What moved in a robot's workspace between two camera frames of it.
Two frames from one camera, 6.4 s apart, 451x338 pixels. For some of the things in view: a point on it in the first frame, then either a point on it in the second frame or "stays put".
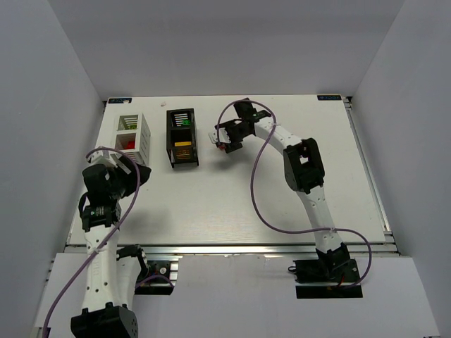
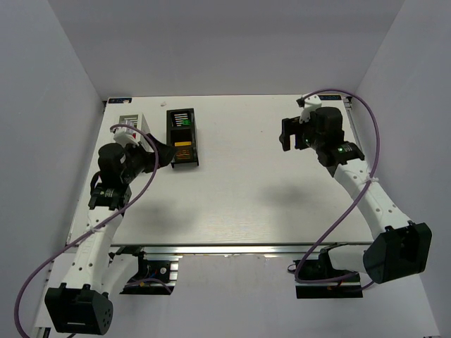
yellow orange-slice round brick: [183, 153] stays put
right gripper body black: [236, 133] → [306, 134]
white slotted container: [133, 137] stays put
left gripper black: [134, 172] → [150, 155]
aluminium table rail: [244, 248] stays put
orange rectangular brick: [180, 144] stays put
